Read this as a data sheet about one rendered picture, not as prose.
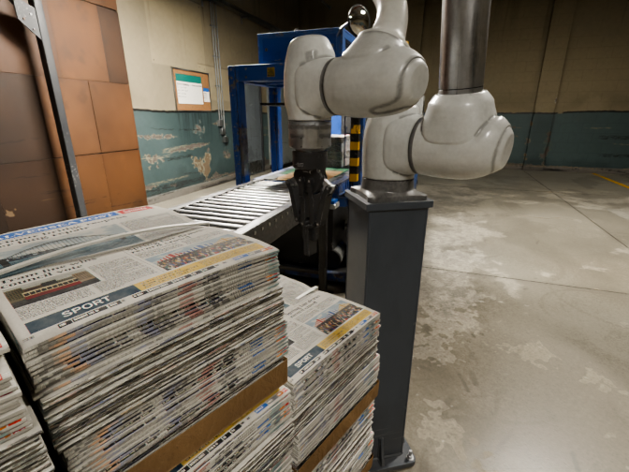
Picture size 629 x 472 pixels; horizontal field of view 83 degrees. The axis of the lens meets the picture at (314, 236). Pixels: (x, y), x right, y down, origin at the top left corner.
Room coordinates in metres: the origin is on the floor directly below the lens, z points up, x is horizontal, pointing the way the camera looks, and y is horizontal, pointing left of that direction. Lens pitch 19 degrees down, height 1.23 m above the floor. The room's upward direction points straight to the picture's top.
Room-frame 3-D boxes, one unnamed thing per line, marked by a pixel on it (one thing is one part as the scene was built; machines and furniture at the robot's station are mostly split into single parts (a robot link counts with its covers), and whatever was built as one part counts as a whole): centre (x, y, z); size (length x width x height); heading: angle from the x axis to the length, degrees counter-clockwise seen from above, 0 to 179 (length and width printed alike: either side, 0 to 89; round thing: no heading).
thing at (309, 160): (0.77, 0.01, 1.12); 0.08 x 0.07 x 0.09; 51
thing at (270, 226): (1.75, 0.14, 0.74); 1.34 x 0.05 x 0.12; 160
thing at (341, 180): (2.79, 0.03, 0.75); 0.70 x 0.65 x 0.10; 160
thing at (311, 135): (0.77, 0.01, 1.19); 0.09 x 0.09 x 0.06
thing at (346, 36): (2.79, 0.03, 1.65); 0.60 x 0.45 x 0.20; 70
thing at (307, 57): (0.76, 0.00, 1.30); 0.13 x 0.11 x 0.16; 47
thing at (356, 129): (2.31, -0.26, 1.05); 0.05 x 0.05 x 0.45; 70
